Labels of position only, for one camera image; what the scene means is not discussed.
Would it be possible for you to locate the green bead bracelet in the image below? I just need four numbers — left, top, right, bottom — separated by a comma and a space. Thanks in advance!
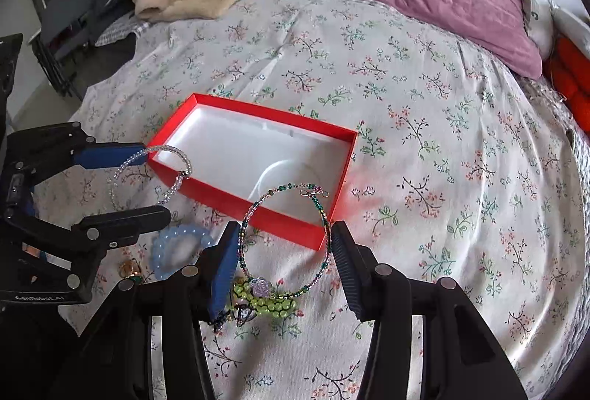
231, 279, 301, 319

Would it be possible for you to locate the red cardboard box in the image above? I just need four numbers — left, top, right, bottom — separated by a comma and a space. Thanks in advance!
147, 92, 359, 252

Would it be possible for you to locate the gold ring green stone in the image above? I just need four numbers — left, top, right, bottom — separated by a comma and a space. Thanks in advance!
118, 259, 144, 284

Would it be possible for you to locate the dark grey chair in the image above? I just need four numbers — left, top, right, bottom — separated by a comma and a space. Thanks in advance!
29, 0, 134, 97

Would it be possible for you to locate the black bead hair tie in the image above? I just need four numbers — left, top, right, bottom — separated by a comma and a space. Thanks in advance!
207, 304, 257, 334

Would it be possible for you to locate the floral bed sheet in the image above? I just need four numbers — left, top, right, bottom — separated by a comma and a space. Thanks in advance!
72, 0, 589, 399

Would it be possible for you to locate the light blue bead bracelet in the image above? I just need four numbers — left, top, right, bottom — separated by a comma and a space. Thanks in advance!
149, 223, 216, 282

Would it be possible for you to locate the multicolour seed bead bracelet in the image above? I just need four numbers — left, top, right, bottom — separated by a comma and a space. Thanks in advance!
239, 182, 333, 300

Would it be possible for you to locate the clear seed bead bracelet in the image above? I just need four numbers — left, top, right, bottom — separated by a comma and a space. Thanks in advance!
109, 144, 191, 212

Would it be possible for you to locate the white patterned pillow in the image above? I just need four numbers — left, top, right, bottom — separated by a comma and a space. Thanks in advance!
522, 0, 589, 60

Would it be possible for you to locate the red knotted cushion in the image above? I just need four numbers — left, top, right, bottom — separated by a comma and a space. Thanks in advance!
544, 36, 590, 134

